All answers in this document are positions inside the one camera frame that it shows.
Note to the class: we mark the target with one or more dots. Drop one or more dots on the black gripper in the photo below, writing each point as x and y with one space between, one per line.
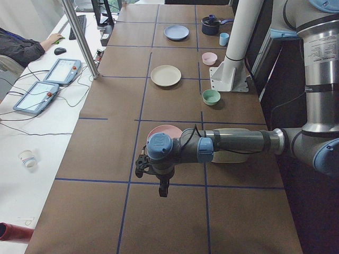
163 178

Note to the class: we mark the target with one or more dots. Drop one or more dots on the pink plate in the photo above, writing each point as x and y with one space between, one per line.
171 130

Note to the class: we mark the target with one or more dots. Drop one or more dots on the blue plate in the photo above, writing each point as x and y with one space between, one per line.
176 32

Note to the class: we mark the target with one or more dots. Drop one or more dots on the person's dark sleeved forearm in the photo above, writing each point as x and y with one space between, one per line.
21 50

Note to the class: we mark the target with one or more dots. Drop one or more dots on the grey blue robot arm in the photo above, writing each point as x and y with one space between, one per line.
315 143

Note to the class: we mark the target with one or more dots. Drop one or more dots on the person's hand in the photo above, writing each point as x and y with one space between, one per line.
48 43

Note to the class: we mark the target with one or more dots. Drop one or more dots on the green bowl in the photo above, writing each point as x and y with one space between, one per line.
211 97

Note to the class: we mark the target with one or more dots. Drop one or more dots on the cream plate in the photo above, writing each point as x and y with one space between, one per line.
165 75

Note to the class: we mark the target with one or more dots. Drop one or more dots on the pink bowl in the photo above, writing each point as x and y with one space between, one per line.
209 58

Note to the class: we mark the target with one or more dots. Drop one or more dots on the far teach pendant tablet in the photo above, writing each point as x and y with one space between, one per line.
63 72

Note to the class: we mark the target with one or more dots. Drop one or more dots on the teach pendant tablet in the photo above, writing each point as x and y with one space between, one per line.
37 98
63 72

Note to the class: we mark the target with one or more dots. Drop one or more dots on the near teach pendant tablet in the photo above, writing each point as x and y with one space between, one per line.
37 98

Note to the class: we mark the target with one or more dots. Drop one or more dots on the red cylinder object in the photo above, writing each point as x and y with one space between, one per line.
15 233

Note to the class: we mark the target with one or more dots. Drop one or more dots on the light blue cup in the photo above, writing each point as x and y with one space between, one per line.
223 39

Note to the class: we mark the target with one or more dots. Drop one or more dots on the dark blue pot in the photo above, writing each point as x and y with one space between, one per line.
211 24

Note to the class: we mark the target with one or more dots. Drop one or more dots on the black computer mouse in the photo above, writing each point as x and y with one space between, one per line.
59 51

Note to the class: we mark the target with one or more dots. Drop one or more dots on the aluminium frame post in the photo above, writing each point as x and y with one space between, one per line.
80 37

